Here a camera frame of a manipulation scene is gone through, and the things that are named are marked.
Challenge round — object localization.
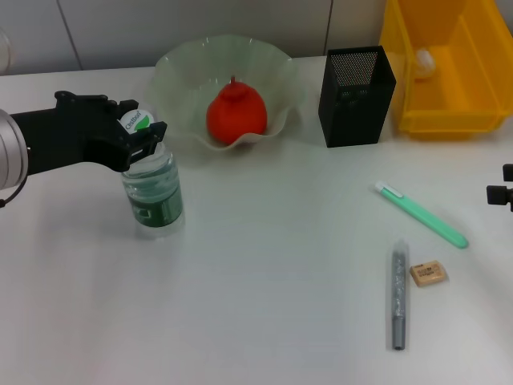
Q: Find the white paper ball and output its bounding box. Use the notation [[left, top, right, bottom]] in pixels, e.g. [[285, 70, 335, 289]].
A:
[[414, 47, 437, 80]]

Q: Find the grey left gripper cable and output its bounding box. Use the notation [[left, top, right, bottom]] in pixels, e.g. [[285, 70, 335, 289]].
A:
[[0, 174, 30, 209]]

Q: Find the clear water bottle green label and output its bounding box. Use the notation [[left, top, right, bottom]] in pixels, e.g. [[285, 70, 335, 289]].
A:
[[118, 107, 187, 241]]

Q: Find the grey marker pen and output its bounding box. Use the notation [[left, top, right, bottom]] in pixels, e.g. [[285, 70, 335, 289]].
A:
[[386, 250, 409, 352]]

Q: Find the beige eraser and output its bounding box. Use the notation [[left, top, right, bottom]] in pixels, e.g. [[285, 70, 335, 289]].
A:
[[409, 260, 449, 288]]

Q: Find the black mesh pen holder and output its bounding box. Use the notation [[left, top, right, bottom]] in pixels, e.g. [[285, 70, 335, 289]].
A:
[[318, 45, 398, 148]]

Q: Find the mint green pen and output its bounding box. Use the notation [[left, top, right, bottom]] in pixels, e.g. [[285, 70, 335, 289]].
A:
[[374, 180, 469, 249]]

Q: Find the translucent green wavy fruit plate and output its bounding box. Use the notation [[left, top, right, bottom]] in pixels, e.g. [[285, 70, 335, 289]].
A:
[[143, 34, 305, 153]]

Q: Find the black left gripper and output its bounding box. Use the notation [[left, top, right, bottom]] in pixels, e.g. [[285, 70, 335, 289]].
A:
[[10, 91, 168, 176]]

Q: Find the yellow plastic storage bin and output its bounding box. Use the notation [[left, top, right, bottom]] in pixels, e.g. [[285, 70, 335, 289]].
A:
[[378, 0, 513, 141]]

